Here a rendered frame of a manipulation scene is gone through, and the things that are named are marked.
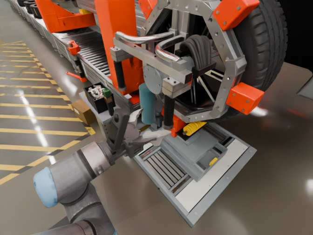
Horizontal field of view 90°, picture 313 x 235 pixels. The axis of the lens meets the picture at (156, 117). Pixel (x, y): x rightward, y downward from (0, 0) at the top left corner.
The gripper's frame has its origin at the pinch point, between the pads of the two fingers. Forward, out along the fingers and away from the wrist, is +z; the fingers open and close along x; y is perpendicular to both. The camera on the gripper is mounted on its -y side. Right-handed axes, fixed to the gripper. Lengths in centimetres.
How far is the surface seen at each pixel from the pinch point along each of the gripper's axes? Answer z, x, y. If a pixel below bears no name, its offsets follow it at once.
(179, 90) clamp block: 7.0, 2.7, -9.3
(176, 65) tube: 7.3, 0.4, -16.4
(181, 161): 29, -6, 66
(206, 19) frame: 25.9, -4.9, -24.7
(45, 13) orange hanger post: 21, -250, 4
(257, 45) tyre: 34.8, 10.4, -18.2
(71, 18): 50, -250, 14
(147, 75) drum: 11.7, -19.9, -3.5
